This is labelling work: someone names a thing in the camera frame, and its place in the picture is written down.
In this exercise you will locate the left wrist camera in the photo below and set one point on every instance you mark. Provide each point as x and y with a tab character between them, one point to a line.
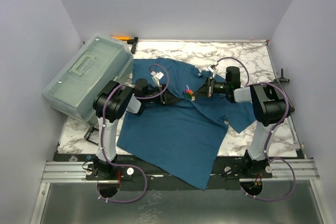
156	77

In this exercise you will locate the black clamp bar right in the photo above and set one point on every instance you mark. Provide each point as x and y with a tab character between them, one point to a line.
282	81

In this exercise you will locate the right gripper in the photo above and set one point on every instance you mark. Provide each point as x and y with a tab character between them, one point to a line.
210	87

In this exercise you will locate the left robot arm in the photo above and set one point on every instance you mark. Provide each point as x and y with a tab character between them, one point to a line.
111	104

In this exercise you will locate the clear plastic storage box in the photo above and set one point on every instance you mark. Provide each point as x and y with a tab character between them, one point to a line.
100	60

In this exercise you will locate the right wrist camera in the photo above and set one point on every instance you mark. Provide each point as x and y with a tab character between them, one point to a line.
213	69

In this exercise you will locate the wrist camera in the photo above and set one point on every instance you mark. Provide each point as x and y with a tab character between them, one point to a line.
156	77
213	69

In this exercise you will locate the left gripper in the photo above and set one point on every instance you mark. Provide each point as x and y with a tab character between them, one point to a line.
166	97

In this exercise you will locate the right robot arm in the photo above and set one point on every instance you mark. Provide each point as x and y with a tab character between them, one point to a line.
270	107

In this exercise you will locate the orange tool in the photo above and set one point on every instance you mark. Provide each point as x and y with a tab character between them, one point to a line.
121	37

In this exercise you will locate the blue t-shirt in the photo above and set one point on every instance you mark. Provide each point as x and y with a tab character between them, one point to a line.
183	138

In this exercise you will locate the colourful plush flower brooch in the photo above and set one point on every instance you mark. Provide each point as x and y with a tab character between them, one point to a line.
188	93

